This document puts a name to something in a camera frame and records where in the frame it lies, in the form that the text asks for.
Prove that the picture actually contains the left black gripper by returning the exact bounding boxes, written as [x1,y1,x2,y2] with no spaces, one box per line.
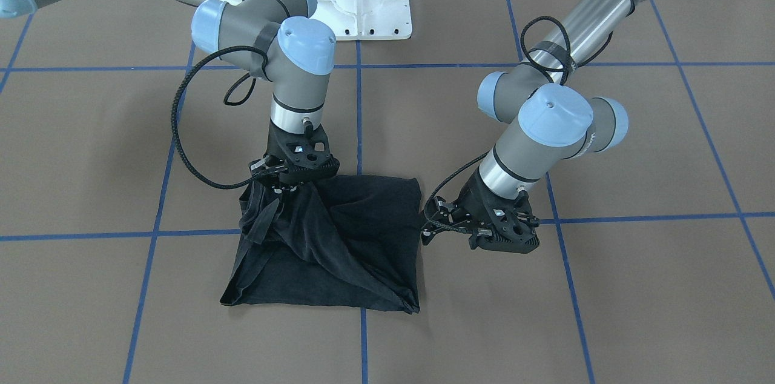
[455,171,540,253]

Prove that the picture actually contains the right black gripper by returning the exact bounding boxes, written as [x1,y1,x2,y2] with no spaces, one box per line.
[266,124,340,186]

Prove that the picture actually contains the black printed t-shirt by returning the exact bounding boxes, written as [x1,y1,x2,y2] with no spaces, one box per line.
[220,175,422,313]

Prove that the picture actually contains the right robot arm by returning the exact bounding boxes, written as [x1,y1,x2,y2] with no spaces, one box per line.
[2,0,340,191]

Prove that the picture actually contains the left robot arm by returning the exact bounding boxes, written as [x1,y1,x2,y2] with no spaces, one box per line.
[421,0,648,254]

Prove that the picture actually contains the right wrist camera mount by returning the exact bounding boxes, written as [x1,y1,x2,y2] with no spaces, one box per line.
[249,157,288,180]

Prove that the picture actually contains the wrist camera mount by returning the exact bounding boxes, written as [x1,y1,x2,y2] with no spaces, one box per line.
[249,157,288,180]
[420,196,472,245]

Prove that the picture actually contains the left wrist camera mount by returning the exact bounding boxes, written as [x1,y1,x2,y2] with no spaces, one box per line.
[420,196,472,245]

